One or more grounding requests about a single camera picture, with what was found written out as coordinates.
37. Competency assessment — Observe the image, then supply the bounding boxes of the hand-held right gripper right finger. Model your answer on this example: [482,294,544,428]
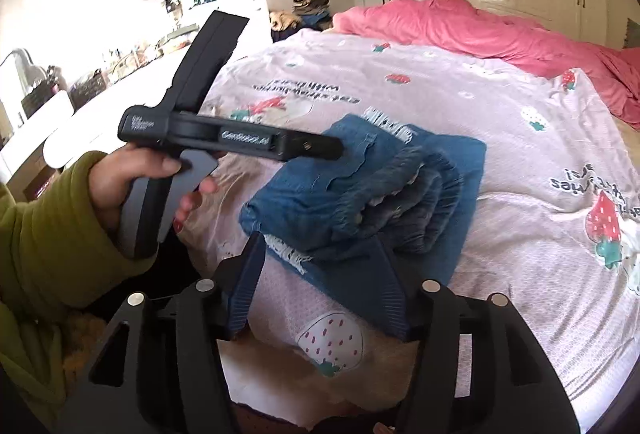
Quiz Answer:
[372,239,597,434]

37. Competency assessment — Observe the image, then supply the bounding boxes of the blue denim jeans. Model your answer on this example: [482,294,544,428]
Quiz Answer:
[239,106,489,291]

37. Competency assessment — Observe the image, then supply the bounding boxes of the pile of dark clothes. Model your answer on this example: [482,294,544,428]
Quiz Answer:
[270,0,335,45]

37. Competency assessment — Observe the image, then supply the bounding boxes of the pink duvet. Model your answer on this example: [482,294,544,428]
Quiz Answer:
[332,0,640,131]

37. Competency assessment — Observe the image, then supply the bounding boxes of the grey pillow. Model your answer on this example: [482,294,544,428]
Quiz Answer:
[622,16,640,50]

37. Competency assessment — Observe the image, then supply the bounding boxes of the white cluttered desk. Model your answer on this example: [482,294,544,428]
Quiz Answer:
[0,0,273,195]

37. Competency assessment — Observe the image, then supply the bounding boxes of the person's left forearm green sleeve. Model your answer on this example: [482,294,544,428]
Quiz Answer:
[0,151,133,421]

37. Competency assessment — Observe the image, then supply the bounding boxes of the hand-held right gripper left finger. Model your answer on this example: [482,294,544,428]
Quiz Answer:
[55,231,268,434]

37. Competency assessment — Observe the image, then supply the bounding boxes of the black storage basket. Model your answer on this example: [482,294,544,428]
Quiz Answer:
[69,71,109,111]
[20,81,69,117]

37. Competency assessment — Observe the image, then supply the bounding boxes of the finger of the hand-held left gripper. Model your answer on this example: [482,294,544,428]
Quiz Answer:
[280,132,344,163]

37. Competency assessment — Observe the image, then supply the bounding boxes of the person's left hand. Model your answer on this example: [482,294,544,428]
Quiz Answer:
[90,146,221,235]

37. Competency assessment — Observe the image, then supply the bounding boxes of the pink strawberry print bedsheet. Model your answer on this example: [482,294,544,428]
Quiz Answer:
[185,28,640,417]

